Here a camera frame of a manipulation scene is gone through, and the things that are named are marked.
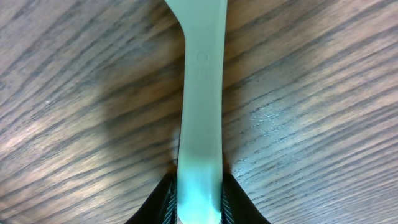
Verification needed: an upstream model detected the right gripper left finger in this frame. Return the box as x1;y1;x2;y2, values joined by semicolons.
125;172;177;224

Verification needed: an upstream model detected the mint green plastic knife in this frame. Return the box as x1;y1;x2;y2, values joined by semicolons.
166;0;228;224

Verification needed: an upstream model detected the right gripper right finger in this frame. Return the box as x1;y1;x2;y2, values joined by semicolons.
221;173;271;224

